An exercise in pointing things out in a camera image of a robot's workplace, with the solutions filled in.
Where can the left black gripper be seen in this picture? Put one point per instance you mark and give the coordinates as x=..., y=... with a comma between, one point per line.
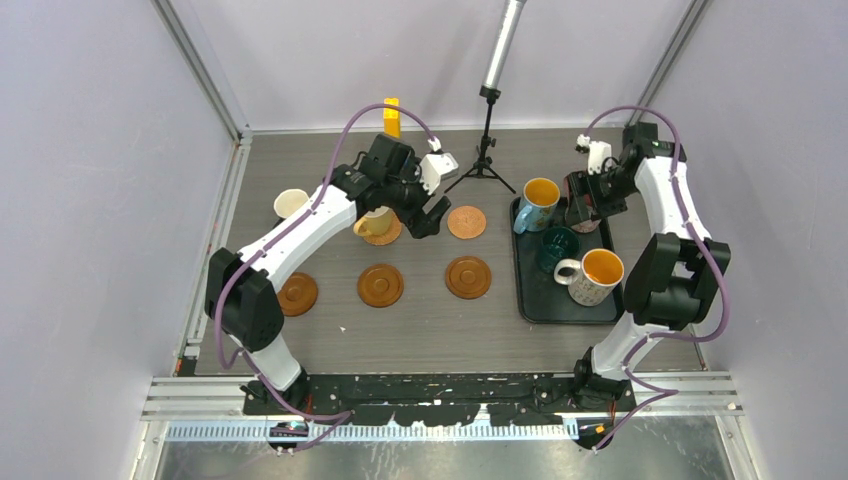
x=429, y=224

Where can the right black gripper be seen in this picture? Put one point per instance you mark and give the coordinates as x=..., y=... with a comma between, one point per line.
x=606, y=209

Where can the pink mug maroon inside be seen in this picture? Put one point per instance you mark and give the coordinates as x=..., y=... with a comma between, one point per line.
x=585, y=227

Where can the woven orange coaster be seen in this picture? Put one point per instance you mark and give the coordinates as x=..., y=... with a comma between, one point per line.
x=390, y=236
x=466, y=222

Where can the yellow mug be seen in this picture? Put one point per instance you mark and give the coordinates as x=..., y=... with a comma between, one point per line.
x=376, y=222

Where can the brown ringed coaster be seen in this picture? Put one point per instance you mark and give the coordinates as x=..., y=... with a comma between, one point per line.
x=380, y=285
x=468, y=277
x=298, y=294

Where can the brown ringed coaster front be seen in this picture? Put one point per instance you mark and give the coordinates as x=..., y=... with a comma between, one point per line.
x=380, y=285

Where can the black plastic tray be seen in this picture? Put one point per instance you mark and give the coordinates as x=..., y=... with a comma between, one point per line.
x=541, y=300

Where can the black mug white inside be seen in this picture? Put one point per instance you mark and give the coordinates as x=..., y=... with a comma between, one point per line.
x=289, y=202

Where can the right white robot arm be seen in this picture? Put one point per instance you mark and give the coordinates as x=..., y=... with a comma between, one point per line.
x=677, y=276

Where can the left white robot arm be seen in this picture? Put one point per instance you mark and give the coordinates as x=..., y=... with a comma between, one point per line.
x=242, y=286

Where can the dark green mug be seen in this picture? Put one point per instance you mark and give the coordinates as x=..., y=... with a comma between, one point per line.
x=556, y=244

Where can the blue mug orange inside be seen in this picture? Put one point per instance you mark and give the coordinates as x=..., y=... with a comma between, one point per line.
x=537, y=205

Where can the white floral mug orange inside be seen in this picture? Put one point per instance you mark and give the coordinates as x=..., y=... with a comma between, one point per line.
x=591, y=279

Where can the yellow red blue block tower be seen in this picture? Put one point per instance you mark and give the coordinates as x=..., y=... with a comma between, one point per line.
x=392, y=118

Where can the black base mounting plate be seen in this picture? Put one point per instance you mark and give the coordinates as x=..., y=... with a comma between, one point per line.
x=338, y=395

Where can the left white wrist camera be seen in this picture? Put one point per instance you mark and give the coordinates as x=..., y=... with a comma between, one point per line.
x=436, y=167

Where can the aluminium front rail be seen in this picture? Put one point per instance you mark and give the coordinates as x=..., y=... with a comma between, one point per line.
x=213, y=409

